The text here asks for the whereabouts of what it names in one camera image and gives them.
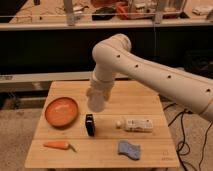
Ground black eraser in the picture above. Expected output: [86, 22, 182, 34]
[85, 114, 95, 136]

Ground white plastic bottle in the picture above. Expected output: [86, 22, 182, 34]
[116, 119, 153, 132]

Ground blue sponge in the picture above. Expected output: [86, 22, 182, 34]
[118, 140, 141, 160]

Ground black object on shelf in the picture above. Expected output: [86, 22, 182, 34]
[92, 7, 116, 21]

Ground wooden table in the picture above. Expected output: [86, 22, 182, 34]
[25, 81, 179, 170]

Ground black floor cables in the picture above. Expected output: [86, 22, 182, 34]
[163, 103, 213, 171]

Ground red basket on shelf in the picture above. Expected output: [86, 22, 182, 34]
[115, 1, 139, 20]

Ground orange carrot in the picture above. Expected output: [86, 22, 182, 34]
[43, 141, 75, 151]

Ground orange bowl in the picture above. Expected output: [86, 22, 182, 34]
[45, 97, 78, 127]

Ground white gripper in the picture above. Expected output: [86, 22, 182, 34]
[86, 75, 114, 100]

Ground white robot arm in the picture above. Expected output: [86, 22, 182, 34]
[90, 34, 213, 122]

